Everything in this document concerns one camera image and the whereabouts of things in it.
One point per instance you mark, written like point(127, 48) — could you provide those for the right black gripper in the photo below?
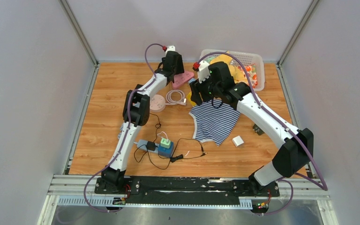
point(196, 87)

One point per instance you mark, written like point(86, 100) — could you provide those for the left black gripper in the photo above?
point(179, 65)

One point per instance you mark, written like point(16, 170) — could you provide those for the pink triangular power strip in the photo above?
point(181, 79)

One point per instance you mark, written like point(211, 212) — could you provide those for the dark green cube charger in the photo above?
point(258, 130)

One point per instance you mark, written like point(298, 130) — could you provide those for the blue cube charger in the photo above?
point(165, 152)

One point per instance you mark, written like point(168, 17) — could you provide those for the black adapter with cable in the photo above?
point(139, 155)

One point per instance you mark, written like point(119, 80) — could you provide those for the light blue power strip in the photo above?
point(147, 146)

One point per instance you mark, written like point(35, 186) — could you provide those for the yellow power adapter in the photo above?
point(188, 98)

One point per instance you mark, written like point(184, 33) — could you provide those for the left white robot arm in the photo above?
point(136, 113)

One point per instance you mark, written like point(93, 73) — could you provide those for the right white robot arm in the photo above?
point(295, 146)

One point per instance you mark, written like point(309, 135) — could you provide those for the yellow clothes in basket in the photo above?
point(240, 73)

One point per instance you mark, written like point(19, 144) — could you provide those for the blue striped shirt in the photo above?
point(213, 121)

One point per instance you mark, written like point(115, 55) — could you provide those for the pink round power strip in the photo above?
point(157, 103)

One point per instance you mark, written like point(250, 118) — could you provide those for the white plastic basket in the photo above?
point(248, 66)

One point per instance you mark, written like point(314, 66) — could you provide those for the white cube charger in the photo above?
point(237, 141)

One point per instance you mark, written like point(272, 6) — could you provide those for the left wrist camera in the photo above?
point(170, 49)

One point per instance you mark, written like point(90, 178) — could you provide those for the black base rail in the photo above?
point(185, 191)

